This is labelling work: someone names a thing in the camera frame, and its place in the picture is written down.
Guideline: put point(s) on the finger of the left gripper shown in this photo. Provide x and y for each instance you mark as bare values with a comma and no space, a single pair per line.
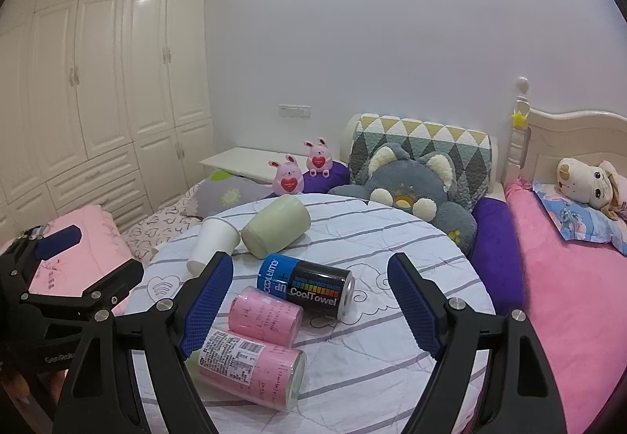
55,243
104,296

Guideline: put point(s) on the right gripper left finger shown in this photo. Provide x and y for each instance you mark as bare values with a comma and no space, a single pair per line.
100,393

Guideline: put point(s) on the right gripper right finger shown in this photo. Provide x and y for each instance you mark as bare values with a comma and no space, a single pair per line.
520,394

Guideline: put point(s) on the black blue CoolTowel can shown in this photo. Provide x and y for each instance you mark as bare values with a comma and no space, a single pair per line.
316,288

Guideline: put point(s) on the white paper cup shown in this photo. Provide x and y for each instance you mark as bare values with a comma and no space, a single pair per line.
215,235

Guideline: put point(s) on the pink cup rear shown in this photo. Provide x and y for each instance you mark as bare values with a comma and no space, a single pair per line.
262,317

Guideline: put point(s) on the green ceramic cup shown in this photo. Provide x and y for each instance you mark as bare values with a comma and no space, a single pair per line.
276,226

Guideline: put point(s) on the pink folded quilt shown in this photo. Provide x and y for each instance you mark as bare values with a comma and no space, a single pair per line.
101,250

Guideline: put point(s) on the pink bed blanket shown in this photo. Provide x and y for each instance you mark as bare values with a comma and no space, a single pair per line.
577,304

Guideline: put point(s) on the heart pattern sheet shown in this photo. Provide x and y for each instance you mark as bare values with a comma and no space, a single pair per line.
166,224

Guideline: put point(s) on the grey sun pattern pillow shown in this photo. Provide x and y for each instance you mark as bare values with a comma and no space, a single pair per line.
222,191

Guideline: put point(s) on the cream wardrobe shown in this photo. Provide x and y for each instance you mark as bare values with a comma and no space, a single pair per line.
103,102

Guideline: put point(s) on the purple cushion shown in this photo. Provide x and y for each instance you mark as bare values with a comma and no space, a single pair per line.
360,236

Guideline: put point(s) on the pink green glass jar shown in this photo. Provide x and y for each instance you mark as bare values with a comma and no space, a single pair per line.
256,371

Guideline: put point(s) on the blue cartoon pillow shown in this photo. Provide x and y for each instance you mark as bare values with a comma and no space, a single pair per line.
578,222

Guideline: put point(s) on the white bedside table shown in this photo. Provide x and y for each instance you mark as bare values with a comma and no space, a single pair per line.
245,162

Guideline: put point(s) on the white dog plush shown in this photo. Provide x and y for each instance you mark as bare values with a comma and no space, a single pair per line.
595,186

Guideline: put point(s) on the pink bunny plush front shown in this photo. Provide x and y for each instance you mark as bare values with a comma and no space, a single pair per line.
289,179

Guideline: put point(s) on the pink bunny plush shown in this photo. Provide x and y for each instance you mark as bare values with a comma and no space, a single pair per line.
319,160
289,179

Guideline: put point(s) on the grey cat plush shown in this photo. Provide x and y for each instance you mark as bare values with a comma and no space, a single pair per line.
425,188

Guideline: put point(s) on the triangle pattern quilted cushion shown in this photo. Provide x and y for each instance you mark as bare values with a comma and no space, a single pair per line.
472,151

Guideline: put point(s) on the cream bed headboard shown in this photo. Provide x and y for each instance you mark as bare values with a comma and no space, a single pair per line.
590,136

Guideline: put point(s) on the pink bunny plush rear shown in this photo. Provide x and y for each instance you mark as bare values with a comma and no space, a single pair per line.
319,160

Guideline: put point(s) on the yellow star sticker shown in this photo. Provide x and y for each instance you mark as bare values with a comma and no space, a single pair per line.
519,119

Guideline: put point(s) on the wall socket panel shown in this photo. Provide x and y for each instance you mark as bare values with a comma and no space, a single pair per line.
294,112

